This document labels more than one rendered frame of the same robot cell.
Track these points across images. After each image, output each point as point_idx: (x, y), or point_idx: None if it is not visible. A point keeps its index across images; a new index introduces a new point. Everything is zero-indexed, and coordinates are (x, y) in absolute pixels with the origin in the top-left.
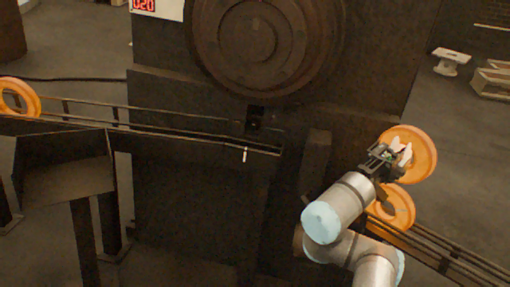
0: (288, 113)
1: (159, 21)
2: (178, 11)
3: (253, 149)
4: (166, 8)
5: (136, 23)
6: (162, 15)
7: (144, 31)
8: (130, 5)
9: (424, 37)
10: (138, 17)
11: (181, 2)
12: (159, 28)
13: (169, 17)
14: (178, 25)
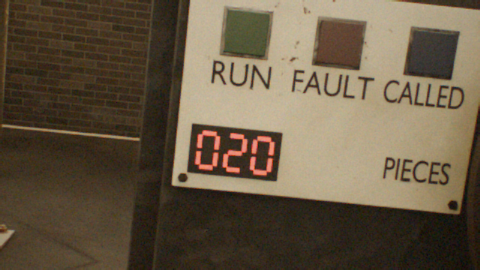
0: None
1: (275, 212)
2: (368, 171)
3: None
4: (320, 163)
5: (182, 225)
6: (301, 189)
7: (210, 251)
8: (178, 161)
9: None
10: (192, 202)
11: (382, 140)
12: (272, 235)
13: (328, 196)
14: (347, 218)
